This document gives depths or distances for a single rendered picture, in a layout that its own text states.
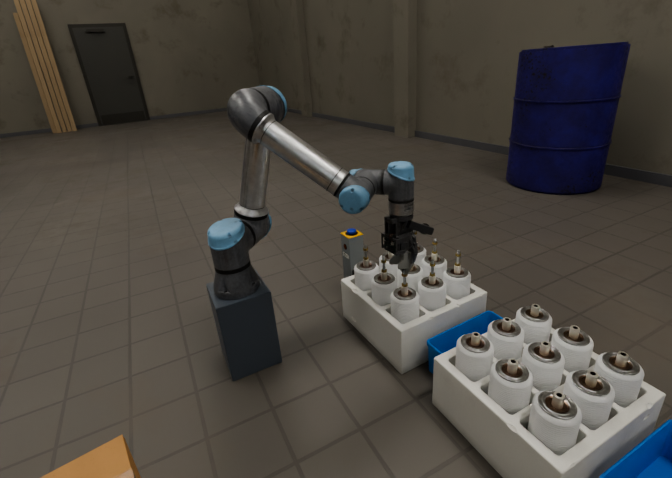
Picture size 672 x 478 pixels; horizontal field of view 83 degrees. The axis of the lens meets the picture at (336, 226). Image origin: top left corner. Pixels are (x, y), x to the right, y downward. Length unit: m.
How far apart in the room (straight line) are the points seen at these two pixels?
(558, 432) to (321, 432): 0.61
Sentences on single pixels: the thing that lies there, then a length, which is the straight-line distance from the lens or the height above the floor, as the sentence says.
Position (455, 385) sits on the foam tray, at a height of 0.15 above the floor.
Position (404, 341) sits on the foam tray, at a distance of 1.30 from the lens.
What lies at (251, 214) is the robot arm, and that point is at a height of 0.53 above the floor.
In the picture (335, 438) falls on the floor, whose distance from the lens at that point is 1.23.
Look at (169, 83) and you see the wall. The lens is 11.01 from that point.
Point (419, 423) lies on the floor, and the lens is 1.26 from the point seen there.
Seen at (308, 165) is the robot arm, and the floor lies 0.73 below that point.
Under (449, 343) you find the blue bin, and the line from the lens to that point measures 1.42.
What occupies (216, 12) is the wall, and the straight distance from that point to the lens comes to 11.31.
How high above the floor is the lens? 0.97
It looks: 23 degrees down
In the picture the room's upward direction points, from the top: 5 degrees counter-clockwise
